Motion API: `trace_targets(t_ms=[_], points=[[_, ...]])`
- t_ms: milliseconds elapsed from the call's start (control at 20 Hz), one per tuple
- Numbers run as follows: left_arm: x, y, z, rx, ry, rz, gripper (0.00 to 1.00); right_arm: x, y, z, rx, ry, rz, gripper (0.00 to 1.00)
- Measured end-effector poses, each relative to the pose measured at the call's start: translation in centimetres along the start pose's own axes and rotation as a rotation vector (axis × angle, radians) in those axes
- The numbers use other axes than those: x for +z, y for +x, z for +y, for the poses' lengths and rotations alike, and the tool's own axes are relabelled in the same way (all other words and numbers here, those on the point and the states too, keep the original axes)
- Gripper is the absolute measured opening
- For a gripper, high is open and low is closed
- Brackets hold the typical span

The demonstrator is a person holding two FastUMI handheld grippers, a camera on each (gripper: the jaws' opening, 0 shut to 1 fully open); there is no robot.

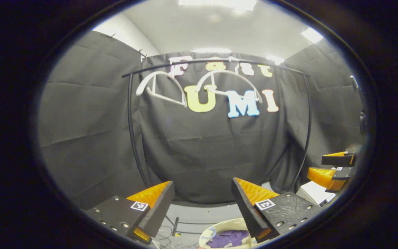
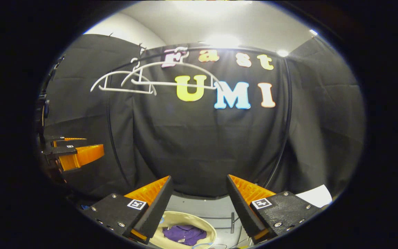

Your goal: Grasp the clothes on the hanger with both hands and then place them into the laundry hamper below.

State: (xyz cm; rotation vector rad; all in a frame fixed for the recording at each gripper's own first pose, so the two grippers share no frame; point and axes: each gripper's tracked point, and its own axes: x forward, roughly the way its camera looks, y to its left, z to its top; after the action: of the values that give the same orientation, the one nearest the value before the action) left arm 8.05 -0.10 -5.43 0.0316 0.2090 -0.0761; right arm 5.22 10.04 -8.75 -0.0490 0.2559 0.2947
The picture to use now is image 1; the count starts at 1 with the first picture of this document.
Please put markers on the black clothes rack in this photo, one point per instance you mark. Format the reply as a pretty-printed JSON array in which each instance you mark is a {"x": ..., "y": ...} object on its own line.
[{"x": 130, "y": 121}]

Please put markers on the large ceiling light panel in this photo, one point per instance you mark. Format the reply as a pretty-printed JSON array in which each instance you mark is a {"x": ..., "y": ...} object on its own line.
[{"x": 216, "y": 4}]

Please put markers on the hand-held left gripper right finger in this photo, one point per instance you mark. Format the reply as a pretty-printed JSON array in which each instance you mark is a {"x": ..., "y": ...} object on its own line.
[{"x": 245, "y": 211}]

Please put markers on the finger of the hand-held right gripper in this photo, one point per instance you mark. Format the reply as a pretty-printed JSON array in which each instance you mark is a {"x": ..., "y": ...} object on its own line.
[
  {"x": 339, "y": 159},
  {"x": 325, "y": 176}
]

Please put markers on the beige laundry hamper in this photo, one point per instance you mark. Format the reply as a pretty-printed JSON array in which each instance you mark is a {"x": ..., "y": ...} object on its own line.
[{"x": 219, "y": 224}]

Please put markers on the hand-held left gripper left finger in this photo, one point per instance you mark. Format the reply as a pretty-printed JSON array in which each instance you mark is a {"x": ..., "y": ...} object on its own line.
[{"x": 161, "y": 211}]

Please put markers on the black backdrop cloth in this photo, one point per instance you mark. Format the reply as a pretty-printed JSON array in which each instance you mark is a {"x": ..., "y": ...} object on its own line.
[{"x": 202, "y": 155}]

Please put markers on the white clothes hanger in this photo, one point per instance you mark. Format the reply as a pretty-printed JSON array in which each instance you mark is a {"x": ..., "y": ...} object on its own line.
[
  {"x": 219, "y": 71},
  {"x": 142, "y": 86}
]

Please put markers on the white board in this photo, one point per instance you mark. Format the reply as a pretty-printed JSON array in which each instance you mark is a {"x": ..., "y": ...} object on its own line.
[{"x": 314, "y": 193}]

